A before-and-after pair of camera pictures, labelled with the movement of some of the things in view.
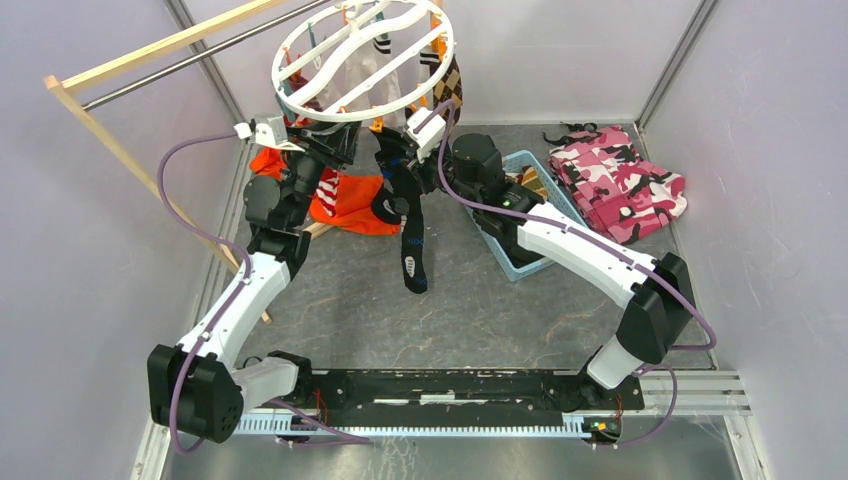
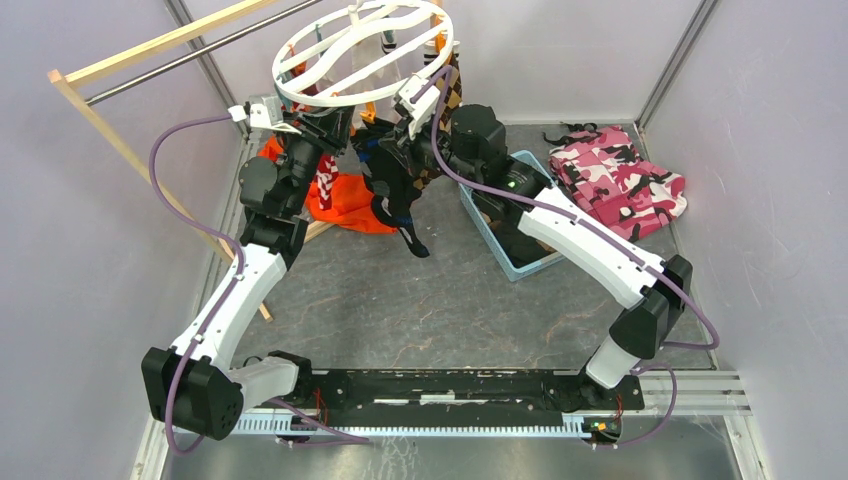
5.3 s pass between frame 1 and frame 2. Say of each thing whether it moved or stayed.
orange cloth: stayed
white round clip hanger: stayed
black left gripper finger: moved
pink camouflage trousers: stayed
